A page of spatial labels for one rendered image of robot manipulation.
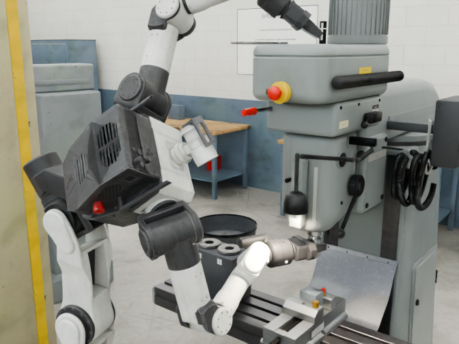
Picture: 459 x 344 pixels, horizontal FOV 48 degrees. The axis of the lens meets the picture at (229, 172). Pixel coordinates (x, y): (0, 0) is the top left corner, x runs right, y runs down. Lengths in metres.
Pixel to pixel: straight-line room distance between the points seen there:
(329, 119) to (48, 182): 0.85
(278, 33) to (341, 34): 4.94
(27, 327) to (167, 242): 1.97
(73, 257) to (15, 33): 1.52
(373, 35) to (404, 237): 0.76
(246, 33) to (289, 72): 5.56
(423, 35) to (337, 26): 4.17
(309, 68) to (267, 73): 0.13
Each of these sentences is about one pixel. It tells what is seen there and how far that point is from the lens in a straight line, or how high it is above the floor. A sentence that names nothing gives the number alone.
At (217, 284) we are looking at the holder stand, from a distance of 1.99.
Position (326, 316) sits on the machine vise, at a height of 1.00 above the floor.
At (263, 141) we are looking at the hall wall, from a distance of 6.91.
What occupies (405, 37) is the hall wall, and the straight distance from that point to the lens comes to 5.99.
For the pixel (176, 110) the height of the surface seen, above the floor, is 1.01.
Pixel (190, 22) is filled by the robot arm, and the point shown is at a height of 1.96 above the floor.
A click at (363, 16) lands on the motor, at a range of 1.77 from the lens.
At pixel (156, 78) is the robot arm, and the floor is 1.79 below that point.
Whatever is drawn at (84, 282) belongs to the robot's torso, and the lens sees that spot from 1.70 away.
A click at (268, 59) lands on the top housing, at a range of 1.47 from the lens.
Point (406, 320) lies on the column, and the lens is 2.20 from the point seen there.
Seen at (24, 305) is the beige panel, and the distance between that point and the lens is 3.15.
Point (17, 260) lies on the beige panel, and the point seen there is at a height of 0.77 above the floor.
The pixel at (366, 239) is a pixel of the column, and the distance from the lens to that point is 2.09.
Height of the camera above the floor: 1.88
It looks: 14 degrees down
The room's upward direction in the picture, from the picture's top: straight up
